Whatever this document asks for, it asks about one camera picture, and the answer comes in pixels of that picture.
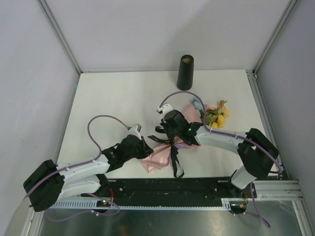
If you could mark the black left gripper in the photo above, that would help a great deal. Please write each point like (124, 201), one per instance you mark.
(146, 150)

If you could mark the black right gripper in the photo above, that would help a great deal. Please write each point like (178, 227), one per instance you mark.
(165, 126)

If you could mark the black ribbon gold lettering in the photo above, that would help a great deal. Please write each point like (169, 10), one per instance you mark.
(178, 171)

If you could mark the pink paper flower bouquet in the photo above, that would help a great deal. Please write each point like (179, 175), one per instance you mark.
(160, 157)

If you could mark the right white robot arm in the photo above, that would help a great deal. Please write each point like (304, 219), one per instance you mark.
(257, 153)

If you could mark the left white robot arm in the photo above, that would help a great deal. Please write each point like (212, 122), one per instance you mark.
(50, 182)

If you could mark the black cylindrical vase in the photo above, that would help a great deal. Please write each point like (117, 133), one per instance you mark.
(185, 73)

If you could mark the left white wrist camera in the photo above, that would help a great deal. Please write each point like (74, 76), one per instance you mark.
(135, 130)

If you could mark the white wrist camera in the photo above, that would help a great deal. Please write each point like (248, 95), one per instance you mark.
(164, 108)
(135, 130)

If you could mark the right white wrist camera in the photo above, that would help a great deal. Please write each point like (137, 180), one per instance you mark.
(164, 108)

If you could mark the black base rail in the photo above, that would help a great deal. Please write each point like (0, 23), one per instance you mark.
(164, 190)

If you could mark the white slotted cable duct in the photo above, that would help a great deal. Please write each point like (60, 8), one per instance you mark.
(202, 204)

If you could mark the aluminium frame post right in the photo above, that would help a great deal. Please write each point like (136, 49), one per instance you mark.
(285, 17)

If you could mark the aluminium frame post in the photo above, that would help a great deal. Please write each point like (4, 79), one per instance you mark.
(285, 17)
(52, 21)

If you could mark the aluminium frame profile right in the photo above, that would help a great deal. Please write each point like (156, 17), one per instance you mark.
(280, 187)

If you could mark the aluminium frame post left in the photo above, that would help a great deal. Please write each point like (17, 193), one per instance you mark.
(52, 21)

